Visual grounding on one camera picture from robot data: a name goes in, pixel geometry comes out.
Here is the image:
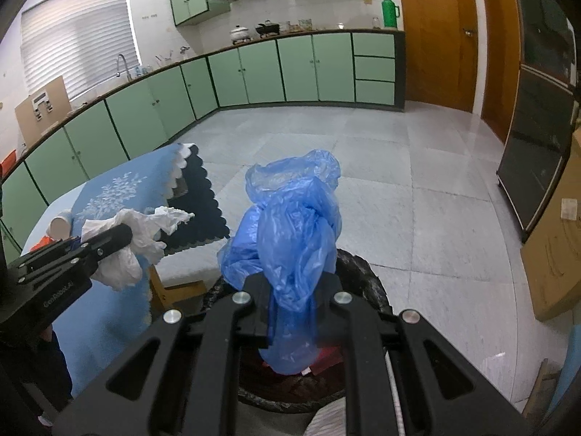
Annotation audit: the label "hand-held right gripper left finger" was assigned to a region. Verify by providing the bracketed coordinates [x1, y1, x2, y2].
[52, 275, 273, 436]

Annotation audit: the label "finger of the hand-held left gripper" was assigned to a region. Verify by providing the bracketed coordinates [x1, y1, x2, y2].
[68, 223, 134, 270]

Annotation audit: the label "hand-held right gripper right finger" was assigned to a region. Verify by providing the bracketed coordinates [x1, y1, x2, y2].
[313, 275, 529, 436]

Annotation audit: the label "white tissue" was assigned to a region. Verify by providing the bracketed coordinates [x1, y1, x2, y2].
[82, 206, 196, 292]

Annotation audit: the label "black-lined trash bin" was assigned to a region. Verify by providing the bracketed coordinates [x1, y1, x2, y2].
[200, 247, 395, 414]

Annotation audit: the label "blue plastic bag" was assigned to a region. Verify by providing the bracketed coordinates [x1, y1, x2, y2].
[217, 149, 342, 375]

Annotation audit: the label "blue floral table runner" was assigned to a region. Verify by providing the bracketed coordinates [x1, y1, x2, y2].
[68, 143, 200, 246]

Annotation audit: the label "white paper cup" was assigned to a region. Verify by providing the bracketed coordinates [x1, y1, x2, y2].
[49, 209, 85, 241]

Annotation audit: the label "orange foam net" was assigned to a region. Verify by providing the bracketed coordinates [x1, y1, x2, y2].
[29, 235, 64, 253]

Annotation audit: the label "light blue tablecloth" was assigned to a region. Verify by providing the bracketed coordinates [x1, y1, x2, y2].
[20, 186, 155, 400]

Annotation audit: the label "navy scalloped cloth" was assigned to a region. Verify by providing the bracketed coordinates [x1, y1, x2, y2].
[161, 144, 230, 255]

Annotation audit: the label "cardboard board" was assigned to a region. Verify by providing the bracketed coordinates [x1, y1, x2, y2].
[15, 77, 72, 148]

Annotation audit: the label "wooden plank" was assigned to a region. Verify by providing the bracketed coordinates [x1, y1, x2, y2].
[524, 359, 564, 419]

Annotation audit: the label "white window blind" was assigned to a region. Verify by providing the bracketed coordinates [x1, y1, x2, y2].
[20, 0, 141, 103]

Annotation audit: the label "cardboard box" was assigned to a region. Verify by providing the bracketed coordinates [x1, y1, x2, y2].
[520, 127, 581, 323]

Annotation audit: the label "green base cabinets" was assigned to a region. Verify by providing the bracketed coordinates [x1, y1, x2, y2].
[0, 29, 406, 255]

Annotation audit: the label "wooden door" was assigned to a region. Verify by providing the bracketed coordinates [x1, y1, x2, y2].
[395, 0, 479, 113]

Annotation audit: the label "green thermos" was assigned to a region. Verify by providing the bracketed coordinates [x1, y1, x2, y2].
[380, 0, 401, 28]

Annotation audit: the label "wooden frame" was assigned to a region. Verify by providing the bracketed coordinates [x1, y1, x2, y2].
[149, 263, 207, 323]

